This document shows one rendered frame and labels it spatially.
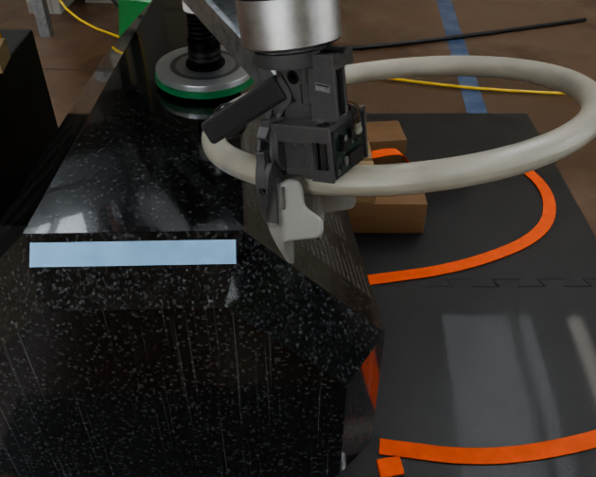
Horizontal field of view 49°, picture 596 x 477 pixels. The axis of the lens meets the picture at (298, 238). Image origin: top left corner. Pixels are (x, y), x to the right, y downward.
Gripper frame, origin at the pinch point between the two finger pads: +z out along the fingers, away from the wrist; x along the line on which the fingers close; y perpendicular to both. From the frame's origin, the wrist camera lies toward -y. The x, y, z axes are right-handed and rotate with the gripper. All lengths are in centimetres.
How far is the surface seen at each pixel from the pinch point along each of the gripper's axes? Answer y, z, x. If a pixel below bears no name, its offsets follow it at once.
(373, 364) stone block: -11, 45, 34
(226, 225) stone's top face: -27.2, 12.5, 19.6
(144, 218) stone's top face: -39.4, 10.6, 14.3
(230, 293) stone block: -24.0, 21.2, 14.2
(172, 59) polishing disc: -66, -4, 56
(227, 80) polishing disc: -50, 0, 54
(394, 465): -17, 90, 51
